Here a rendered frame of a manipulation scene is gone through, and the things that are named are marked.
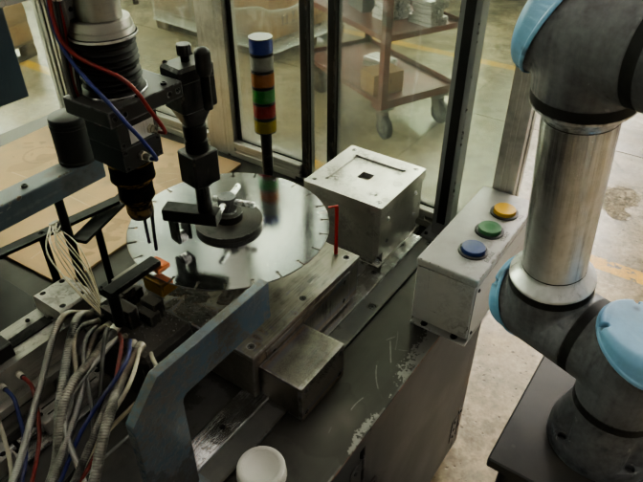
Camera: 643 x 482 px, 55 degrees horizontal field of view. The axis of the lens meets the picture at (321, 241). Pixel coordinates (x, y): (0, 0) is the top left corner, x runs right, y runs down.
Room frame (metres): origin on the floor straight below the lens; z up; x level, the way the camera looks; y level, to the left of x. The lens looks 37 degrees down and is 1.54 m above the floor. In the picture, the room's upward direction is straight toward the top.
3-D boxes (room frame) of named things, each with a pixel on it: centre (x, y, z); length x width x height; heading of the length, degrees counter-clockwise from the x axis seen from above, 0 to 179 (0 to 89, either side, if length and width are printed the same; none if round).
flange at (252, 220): (0.83, 0.15, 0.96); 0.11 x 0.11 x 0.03
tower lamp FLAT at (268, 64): (1.13, 0.11, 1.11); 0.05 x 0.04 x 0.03; 55
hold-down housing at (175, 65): (0.76, 0.17, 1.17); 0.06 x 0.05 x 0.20; 136
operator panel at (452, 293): (0.89, -0.28, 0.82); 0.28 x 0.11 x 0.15; 145
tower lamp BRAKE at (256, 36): (1.13, 0.11, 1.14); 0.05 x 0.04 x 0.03; 55
